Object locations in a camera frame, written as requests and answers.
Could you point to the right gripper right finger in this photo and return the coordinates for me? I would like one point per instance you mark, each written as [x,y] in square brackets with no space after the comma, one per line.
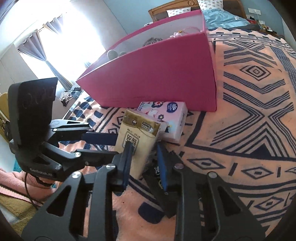
[177,177]

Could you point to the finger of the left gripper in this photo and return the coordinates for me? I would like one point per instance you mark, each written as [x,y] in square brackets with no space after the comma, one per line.
[107,139]
[61,125]

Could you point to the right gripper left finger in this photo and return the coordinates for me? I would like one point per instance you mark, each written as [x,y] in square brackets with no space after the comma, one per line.
[112,177]

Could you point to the black packet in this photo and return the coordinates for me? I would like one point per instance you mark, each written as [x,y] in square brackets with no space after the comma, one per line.
[156,176]

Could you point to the beige tissue pack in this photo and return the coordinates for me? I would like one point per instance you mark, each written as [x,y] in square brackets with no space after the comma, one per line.
[142,131]

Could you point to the pink drawstring pouch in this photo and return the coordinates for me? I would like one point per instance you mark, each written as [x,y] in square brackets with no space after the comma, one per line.
[185,31]

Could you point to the turquoise basket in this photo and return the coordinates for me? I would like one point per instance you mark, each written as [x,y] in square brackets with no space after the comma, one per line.
[16,167]

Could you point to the yellow garment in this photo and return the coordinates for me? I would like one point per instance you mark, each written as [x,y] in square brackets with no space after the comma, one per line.
[5,118]

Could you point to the pink floral tissue pack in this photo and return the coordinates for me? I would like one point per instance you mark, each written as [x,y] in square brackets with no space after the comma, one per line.
[174,113]

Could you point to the orange navy patterned blanket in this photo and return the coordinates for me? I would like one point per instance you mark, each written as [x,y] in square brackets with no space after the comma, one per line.
[249,141]

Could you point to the grey blue curtain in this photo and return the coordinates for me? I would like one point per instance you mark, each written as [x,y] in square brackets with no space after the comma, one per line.
[33,47]

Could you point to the green plush frog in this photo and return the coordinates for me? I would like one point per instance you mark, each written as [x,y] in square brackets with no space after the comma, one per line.
[112,54]

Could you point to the pink storage box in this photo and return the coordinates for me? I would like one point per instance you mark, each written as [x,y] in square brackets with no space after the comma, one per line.
[178,69]

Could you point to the brown grey plush toy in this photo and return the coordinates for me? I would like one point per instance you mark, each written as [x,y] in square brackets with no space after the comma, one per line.
[152,41]

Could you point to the wooden headboard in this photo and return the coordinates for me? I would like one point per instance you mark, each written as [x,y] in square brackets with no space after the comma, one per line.
[233,6]

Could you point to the left white patterned pillow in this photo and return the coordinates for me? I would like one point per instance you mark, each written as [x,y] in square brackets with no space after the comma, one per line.
[174,12]

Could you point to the white patterned pillow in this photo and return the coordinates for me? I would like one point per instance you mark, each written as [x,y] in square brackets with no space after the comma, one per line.
[174,12]
[210,4]

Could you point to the wooden nightstand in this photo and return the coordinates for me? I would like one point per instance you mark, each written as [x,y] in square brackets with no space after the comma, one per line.
[270,32]

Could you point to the right white patterned pillow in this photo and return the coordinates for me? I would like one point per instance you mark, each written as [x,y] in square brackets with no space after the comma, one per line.
[210,4]

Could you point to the black left camera box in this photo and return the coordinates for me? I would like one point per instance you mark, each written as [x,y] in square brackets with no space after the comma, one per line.
[30,110]

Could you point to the white wall socket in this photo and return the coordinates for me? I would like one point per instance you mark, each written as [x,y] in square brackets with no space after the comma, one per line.
[254,11]

